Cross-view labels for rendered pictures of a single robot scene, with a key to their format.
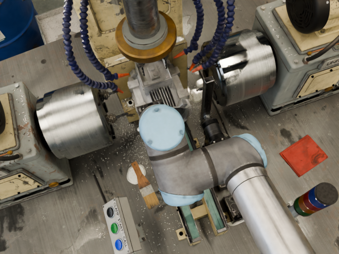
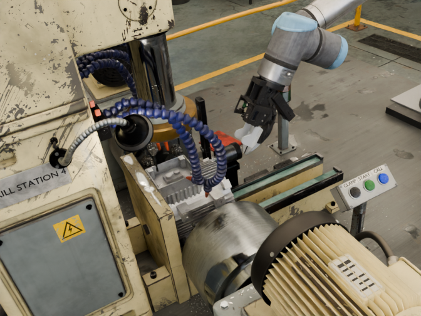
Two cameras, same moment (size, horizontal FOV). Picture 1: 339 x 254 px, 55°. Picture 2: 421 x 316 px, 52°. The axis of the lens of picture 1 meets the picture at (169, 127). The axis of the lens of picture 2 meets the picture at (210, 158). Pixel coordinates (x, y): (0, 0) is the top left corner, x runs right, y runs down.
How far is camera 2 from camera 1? 123 cm
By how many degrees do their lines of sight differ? 62
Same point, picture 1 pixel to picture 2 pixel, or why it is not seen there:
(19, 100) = (251, 291)
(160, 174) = (330, 39)
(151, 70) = (171, 175)
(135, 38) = (175, 104)
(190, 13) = not seen: hidden behind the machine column
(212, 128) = (227, 148)
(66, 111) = (254, 226)
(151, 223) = not seen: hidden behind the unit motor
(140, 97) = (200, 200)
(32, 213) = not seen: outside the picture
